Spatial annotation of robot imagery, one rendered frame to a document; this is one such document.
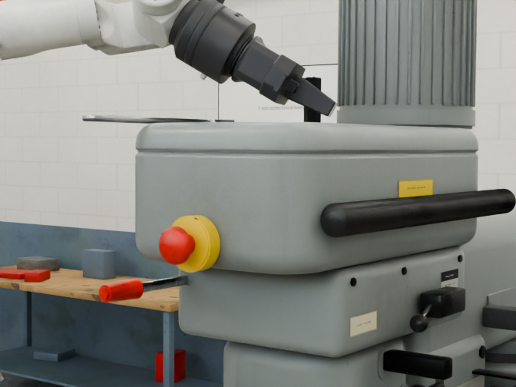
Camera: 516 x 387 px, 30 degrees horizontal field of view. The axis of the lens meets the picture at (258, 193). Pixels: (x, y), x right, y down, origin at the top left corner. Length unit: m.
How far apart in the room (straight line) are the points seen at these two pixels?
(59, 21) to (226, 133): 0.31
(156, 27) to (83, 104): 6.36
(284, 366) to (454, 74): 0.48
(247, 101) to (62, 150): 1.85
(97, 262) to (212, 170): 6.03
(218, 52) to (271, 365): 0.38
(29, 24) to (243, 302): 0.43
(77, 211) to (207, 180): 6.62
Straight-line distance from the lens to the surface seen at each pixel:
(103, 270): 7.00
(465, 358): 1.37
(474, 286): 1.40
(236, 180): 1.00
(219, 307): 1.15
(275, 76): 1.16
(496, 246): 1.46
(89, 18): 1.22
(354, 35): 1.37
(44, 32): 1.23
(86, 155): 7.55
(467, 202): 1.22
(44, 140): 7.89
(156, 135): 1.08
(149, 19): 1.22
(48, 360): 7.45
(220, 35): 1.19
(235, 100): 6.58
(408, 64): 1.33
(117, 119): 1.09
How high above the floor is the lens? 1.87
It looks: 3 degrees down
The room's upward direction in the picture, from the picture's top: straight up
